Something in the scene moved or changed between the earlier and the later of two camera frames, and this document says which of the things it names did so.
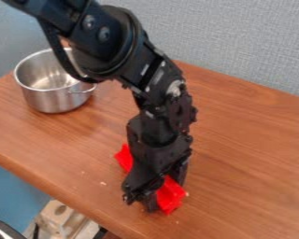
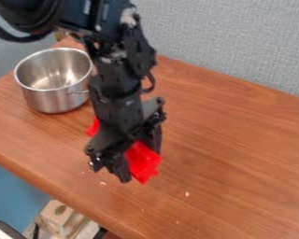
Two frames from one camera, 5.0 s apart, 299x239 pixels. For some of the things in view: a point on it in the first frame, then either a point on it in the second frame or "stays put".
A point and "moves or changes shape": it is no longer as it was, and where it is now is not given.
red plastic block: x=170 y=192 moves or changes shape
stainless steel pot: x=49 y=89 stays put
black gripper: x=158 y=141 to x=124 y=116
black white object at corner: x=0 y=231 stays put
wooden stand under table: x=61 y=222 stays put
